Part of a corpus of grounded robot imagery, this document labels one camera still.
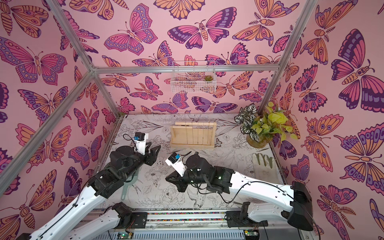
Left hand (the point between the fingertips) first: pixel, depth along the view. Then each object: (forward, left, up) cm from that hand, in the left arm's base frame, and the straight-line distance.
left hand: (157, 143), depth 70 cm
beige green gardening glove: (0, -61, -27) cm, 66 cm away
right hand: (-15, -6, -4) cm, 16 cm away
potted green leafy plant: (+13, -54, -5) cm, 55 cm away
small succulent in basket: (+44, -26, +7) cm, 52 cm away
